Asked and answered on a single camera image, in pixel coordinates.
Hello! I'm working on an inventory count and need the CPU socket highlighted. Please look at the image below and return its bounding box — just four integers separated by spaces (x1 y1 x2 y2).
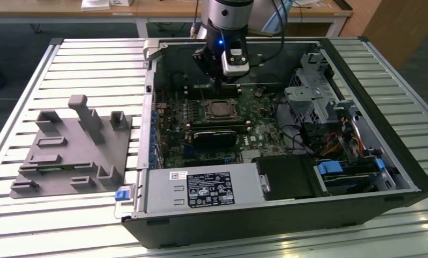
201 97 243 121

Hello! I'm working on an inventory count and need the black drive cover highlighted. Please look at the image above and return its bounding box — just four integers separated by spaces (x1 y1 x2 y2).
255 155 327 202

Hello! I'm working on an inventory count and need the black RAM stick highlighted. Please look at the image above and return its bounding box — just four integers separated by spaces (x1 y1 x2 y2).
191 120 247 127
191 125 247 133
192 83 241 92

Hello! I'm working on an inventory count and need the pale blue teach pendant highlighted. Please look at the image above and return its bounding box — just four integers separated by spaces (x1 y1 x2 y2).
260 0 293 34

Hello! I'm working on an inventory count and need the black graphics card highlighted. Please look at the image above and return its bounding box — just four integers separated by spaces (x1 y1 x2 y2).
192 130 240 149

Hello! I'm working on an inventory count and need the green motherboard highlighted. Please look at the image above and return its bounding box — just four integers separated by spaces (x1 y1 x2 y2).
156 84 291 169

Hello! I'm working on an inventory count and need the grey metal drive cage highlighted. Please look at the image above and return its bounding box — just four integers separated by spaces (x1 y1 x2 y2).
283 52 363 126

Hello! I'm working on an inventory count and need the silver chipset heat sink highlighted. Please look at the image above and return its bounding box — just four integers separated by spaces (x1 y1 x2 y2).
241 149 263 164

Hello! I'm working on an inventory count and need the grey power supply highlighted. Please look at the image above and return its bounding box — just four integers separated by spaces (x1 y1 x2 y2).
142 163 265 214

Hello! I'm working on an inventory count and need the blue disk carrier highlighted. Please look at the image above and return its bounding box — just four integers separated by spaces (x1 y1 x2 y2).
318 160 344 177

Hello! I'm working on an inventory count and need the wooden desk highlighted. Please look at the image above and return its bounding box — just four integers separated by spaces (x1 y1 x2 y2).
0 0 355 38

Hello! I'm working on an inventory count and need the grey parts rack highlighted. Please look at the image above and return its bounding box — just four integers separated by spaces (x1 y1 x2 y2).
9 94 133 200

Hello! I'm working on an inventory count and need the blue case latch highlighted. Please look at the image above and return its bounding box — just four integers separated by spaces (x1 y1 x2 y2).
114 185 134 202

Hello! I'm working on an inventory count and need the black hard disk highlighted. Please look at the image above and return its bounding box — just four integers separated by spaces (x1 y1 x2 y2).
324 174 376 193

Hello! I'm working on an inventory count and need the black open PC case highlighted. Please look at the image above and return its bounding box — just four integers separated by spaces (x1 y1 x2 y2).
121 37 428 249

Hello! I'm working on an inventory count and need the wooden cabinet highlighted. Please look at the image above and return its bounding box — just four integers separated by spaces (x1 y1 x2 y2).
339 0 428 69

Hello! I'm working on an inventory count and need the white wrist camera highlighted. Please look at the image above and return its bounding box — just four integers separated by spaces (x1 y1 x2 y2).
221 47 252 77

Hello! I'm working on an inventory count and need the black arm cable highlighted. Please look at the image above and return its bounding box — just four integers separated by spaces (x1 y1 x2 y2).
248 0 291 68

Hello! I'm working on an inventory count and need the coloured wire bundle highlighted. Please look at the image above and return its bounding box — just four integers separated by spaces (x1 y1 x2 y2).
322 133 366 158

